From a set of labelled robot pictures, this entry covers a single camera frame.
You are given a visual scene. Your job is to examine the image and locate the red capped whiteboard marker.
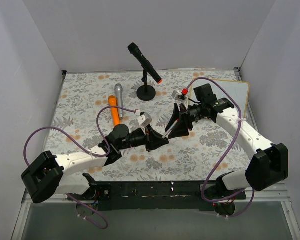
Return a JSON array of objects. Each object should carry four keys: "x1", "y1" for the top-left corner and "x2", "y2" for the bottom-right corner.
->
[{"x1": 162, "y1": 119, "x2": 179, "y2": 139}]

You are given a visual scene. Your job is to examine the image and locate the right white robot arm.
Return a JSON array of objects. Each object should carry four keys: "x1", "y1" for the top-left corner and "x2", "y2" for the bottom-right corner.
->
[{"x1": 165, "y1": 84, "x2": 289, "y2": 199}]

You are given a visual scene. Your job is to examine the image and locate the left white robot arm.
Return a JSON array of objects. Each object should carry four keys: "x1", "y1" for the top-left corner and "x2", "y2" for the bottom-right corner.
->
[{"x1": 21, "y1": 124, "x2": 169, "y2": 204}]

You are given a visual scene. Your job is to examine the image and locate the yellow framed whiteboard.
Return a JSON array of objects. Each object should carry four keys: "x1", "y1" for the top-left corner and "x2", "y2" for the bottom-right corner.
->
[{"x1": 188, "y1": 79, "x2": 250, "y2": 118}]

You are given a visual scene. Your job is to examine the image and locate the black microphone stand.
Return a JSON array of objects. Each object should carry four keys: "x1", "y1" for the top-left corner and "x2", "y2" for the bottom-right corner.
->
[{"x1": 136, "y1": 69, "x2": 156, "y2": 102}]

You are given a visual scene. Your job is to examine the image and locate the silver microphone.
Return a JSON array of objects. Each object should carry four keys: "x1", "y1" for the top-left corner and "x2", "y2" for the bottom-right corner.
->
[{"x1": 114, "y1": 83, "x2": 124, "y2": 120}]

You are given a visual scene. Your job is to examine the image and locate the floral table mat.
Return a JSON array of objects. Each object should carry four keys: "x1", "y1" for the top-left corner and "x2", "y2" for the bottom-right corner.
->
[{"x1": 45, "y1": 70, "x2": 250, "y2": 182}]

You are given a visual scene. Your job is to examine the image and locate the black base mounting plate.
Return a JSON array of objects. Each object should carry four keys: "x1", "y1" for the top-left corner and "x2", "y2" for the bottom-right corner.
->
[{"x1": 67, "y1": 181, "x2": 247, "y2": 213}]

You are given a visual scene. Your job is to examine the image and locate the black microphone orange tip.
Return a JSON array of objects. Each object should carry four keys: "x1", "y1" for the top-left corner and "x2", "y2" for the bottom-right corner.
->
[{"x1": 127, "y1": 42, "x2": 163, "y2": 84}]

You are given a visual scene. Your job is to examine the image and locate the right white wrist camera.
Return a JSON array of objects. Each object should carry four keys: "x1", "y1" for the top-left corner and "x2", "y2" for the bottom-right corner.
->
[{"x1": 171, "y1": 88, "x2": 189, "y2": 109}]

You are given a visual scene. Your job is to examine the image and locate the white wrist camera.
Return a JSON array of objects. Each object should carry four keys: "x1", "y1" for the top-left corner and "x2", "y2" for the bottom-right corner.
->
[
  {"x1": 137, "y1": 112, "x2": 152, "y2": 130},
  {"x1": 171, "y1": 88, "x2": 189, "y2": 109}
]

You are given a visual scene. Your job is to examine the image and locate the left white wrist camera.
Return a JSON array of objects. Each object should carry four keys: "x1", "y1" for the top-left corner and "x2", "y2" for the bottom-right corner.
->
[{"x1": 137, "y1": 112, "x2": 152, "y2": 130}]

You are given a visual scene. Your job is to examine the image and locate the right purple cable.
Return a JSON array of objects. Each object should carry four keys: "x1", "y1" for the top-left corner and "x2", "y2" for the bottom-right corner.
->
[{"x1": 183, "y1": 77, "x2": 255, "y2": 218}]

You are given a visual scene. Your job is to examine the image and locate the aluminium frame rail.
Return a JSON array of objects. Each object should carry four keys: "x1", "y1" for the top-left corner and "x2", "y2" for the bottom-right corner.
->
[{"x1": 21, "y1": 182, "x2": 291, "y2": 204}]

